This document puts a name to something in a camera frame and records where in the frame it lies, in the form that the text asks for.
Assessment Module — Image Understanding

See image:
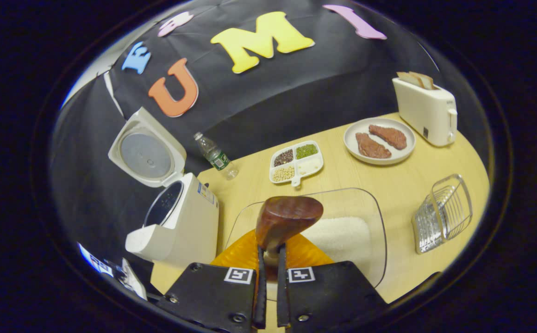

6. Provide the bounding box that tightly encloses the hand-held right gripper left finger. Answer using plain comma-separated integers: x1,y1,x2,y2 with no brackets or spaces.
164,229,267,333

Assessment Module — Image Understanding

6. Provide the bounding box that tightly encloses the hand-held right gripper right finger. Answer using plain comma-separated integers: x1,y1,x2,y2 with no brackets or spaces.
276,231,387,333

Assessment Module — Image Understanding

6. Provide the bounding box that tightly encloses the white rice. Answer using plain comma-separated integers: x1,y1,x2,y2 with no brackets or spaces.
301,216,372,264

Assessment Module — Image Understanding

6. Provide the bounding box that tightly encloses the white rice cooker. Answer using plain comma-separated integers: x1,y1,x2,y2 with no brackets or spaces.
108,107,219,266

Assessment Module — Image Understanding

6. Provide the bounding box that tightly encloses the brown wooden spoon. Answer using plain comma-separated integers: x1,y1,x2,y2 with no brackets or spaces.
256,196,324,283

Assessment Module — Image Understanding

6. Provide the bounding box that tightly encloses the white divided bean dish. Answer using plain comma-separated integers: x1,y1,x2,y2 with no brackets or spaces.
269,140,324,187

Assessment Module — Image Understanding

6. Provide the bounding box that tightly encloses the clear plastic water bottle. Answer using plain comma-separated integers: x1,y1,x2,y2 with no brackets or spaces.
194,132,240,181

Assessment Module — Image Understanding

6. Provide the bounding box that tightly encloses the brown meat steak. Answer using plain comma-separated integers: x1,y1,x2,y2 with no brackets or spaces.
356,133,392,159
368,124,408,150

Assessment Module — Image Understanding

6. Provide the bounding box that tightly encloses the round beige plate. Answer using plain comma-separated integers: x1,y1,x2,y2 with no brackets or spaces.
343,117,416,166

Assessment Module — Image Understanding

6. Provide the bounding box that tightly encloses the cream toaster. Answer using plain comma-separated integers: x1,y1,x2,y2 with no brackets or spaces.
392,76,458,148

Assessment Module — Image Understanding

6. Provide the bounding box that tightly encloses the black backdrop cloth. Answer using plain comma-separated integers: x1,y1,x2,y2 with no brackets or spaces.
49,0,489,273

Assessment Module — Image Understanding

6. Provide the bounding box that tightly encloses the toast bread slice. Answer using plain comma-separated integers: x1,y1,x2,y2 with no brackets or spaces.
397,71,424,88
410,71,435,91

